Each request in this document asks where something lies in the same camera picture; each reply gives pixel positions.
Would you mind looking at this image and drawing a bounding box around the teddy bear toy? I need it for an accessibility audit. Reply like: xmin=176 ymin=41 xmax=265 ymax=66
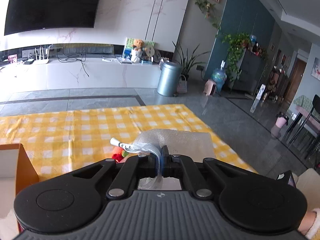
xmin=131 ymin=38 xmax=145 ymax=63

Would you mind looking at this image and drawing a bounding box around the blue water jug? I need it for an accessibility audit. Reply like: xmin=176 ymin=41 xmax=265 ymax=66
xmin=212 ymin=60 xmax=227 ymax=93

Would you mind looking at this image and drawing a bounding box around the white tv cabinet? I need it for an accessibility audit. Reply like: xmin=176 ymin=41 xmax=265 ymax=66
xmin=1 ymin=58 xmax=161 ymax=94

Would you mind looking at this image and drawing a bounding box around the hanging vine plant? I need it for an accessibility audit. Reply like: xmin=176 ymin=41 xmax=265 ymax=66
xmin=195 ymin=0 xmax=251 ymax=81

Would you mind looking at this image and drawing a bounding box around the silver metal trash can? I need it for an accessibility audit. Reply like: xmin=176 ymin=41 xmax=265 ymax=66
xmin=157 ymin=61 xmax=182 ymax=97

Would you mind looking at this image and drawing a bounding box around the orange crochet toy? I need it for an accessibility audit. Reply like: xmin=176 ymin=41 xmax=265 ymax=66
xmin=112 ymin=146 xmax=130 ymax=163

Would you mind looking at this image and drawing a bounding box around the potted green leafy plant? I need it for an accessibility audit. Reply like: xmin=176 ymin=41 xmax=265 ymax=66
xmin=172 ymin=41 xmax=209 ymax=81

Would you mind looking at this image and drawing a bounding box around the clear mesh gift bag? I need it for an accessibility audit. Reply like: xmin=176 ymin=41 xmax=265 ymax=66
xmin=110 ymin=129 xmax=216 ymax=191

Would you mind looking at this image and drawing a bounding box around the pink small heater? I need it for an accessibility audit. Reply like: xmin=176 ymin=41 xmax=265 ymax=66
xmin=203 ymin=79 xmax=216 ymax=96

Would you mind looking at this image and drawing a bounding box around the black television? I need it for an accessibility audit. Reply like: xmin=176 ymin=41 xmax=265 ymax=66
xmin=4 ymin=0 xmax=99 ymax=35

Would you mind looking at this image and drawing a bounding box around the white wifi router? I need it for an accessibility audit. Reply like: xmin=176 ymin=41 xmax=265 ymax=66
xmin=33 ymin=44 xmax=52 ymax=64

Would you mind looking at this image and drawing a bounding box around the dark grey cabinet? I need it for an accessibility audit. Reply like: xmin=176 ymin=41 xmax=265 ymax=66
xmin=232 ymin=50 xmax=265 ymax=95

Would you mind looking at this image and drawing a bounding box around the black dining chair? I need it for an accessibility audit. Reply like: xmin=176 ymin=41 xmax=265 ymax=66
xmin=282 ymin=94 xmax=320 ymax=159

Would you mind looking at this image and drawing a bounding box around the yellow checkered tablecloth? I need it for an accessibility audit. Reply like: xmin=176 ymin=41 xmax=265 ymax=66
xmin=1 ymin=105 xmax=254 ymax=180

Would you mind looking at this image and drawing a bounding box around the white orange cardboard box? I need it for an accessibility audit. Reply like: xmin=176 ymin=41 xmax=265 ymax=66
xmin=0 ymin=144 xmax=39 ymax=239

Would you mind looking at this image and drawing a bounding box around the person's right hand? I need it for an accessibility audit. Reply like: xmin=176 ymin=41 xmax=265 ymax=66
xmin=298 ymin=211 xmax=317 ymax=235

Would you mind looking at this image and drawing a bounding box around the wicker basket bag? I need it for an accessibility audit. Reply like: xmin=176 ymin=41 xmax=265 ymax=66
xmin=177 ymin=74 xmax=188 ymax=94

